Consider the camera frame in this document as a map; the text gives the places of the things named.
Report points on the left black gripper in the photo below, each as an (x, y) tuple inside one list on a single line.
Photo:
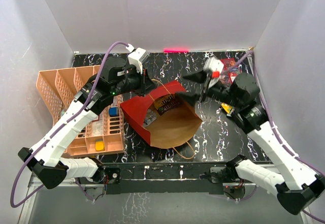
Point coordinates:
[(146, 85)]

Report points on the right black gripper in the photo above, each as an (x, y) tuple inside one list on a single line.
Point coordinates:
[(200, 76)]

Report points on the yellow candy packet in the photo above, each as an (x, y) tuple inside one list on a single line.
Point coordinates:
[(227, 108), (161, 101)]

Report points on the brown candy packet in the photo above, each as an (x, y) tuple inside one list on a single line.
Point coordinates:
[(169, 106)]

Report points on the large red snack bag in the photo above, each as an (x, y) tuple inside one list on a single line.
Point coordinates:
[(229, 74)]

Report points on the red paper bag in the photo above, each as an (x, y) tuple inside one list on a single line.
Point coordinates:
[(170, 130)]

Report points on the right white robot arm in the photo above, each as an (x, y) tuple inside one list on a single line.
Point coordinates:
[(295, 185)]

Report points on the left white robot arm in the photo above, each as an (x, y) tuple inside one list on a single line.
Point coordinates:
[(45, 159)]

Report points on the blue item in basket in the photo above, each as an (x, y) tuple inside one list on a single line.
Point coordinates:
[(113, 112)]

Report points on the red white packet in basket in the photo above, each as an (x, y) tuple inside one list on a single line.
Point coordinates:
[(97, 118)]

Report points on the yellow sponge block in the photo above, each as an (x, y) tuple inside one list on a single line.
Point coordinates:
[(99, 145)]

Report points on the peach plastic organizer basket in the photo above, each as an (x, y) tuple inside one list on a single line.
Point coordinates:
[(58, 88)]

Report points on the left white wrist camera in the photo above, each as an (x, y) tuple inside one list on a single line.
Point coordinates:
[(137, 57)]

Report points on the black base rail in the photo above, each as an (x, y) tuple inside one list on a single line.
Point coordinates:
[(183, 177)]

